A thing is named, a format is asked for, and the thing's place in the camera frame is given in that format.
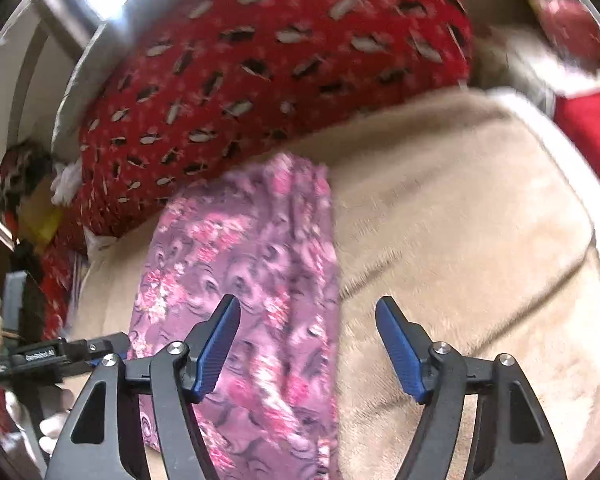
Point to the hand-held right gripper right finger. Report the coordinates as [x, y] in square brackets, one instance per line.
[400, 350]

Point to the person's left hand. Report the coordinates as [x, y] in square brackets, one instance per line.
[55, 422]

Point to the plain red cloth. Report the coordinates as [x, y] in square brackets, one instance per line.
[592, 140]

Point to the yellow item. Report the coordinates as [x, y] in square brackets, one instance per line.
[42, 225]

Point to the purple floral pants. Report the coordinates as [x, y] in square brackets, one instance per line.
[260, 260]

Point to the red patterned cloth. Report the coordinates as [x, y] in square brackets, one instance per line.
[280, 60]

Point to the beige plush blanket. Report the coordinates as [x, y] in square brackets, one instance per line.
[455, 210]

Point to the red and white cloth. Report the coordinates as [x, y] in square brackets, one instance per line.
[570, 25]

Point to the dark printed cloth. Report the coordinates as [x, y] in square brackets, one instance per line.
[22, 167]

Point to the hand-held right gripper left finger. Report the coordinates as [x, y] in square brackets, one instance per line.
[217, 350]

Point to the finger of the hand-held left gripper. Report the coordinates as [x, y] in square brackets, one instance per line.
[107, 346]

